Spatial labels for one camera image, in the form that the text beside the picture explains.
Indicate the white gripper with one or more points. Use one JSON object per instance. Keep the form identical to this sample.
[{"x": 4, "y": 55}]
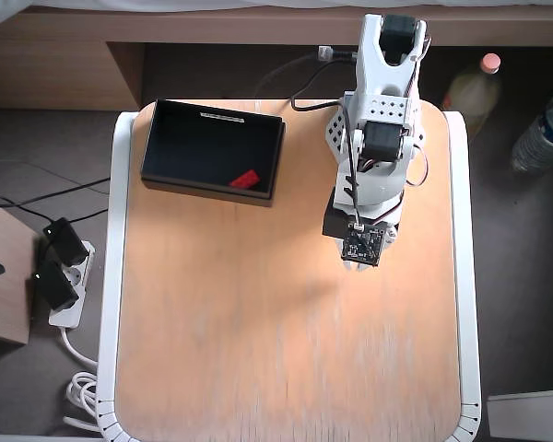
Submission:
[{"x": 333, "y": 226}]

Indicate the red lego block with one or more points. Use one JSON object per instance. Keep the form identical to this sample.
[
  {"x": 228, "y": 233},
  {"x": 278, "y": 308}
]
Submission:
[{"x": 245, "y": 179}]

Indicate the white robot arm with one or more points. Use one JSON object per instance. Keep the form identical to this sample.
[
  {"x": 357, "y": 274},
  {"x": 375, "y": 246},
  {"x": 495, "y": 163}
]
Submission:
[{"x": 382, "y": 108}]

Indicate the black cardboard box bin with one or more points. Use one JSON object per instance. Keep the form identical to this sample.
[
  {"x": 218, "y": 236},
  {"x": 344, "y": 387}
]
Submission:
[{"x": 203, "y": 147}]

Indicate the yellow bottle with pink cap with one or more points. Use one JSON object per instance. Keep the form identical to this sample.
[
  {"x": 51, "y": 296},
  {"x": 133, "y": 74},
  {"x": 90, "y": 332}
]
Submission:
[{"x": 472, "y": 92}]

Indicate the clear plastic water bottle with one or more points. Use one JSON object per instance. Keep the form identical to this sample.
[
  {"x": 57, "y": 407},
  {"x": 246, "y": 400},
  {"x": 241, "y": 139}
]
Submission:
[{"x": 541, "y": 138}]

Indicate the white grey box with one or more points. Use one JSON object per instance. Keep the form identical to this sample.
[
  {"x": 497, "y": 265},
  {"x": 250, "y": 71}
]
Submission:
[{"x": 534, "y": 419}]

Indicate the black power adapter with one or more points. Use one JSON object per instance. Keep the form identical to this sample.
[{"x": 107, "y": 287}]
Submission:
[
  {"x": 55, "y": 287},
  {"x": 67, "y": 241}
]

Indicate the white power strip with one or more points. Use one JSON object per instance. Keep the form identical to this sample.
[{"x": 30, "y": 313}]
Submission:
[{"x": 69, "y": 317}]

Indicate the brown cardboard box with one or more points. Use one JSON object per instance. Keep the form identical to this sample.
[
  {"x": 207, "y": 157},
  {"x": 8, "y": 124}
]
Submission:
[{"x": 4, "y": 304}]

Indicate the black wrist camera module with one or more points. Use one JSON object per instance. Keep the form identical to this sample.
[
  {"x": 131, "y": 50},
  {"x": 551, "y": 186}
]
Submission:
[{"x": 361, "y": 244}]

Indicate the white table frame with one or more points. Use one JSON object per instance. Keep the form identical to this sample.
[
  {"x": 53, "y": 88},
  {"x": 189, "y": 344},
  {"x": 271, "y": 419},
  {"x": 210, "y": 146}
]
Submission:
[{"x": 113, "y": 276}]

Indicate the wooden bed frame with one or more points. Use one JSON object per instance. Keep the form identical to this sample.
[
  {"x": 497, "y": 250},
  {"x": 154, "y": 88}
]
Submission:
[{"x": 50, "y": 69}]

